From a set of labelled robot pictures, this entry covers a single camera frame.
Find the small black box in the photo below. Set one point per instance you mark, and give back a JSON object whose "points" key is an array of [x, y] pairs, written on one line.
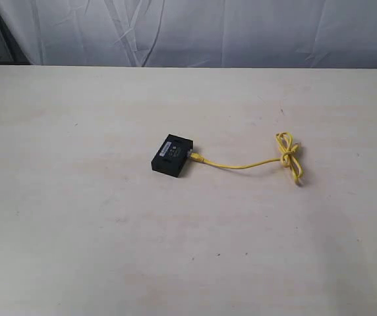
{"points": [[172, 155]]}

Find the white backdrop curtain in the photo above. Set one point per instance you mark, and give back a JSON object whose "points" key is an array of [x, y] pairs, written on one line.
{"points": [[252, 34]]}

